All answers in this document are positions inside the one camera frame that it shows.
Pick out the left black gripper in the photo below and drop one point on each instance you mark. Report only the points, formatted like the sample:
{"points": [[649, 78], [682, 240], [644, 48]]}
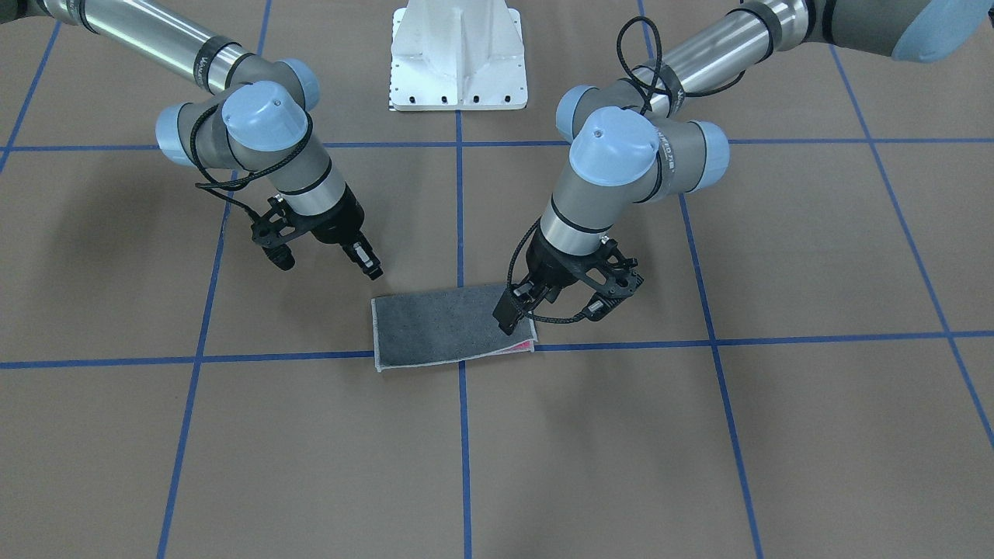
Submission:
{"points": [[548, 269]]}

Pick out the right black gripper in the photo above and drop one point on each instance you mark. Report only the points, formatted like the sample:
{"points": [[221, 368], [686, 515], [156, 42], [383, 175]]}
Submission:
{"points": [[342, 220]]}

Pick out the pink and grey towel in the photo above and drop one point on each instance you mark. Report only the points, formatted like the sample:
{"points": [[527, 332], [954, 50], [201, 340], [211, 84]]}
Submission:
{"points": [[443, 327]]}

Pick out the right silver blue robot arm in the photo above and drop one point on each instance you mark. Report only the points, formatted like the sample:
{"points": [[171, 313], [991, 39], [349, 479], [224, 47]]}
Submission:
{"points": [[257, 123]]}

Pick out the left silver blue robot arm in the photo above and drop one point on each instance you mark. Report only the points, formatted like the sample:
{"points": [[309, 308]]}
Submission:
{"points": [[626, 146]]}

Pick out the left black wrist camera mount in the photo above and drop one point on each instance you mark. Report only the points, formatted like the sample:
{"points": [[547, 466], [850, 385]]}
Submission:
{"points": [[612, 276]]}

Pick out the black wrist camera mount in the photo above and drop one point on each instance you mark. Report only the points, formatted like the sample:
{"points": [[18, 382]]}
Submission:
{"points": [[273, 230], [612, 276]]}

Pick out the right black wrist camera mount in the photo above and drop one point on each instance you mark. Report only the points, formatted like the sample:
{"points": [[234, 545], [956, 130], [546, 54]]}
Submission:
{"points": [[273, 230]]}

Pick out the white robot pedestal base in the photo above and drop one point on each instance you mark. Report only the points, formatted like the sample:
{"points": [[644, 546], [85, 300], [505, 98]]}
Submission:
{"points": [[457, 56]]}

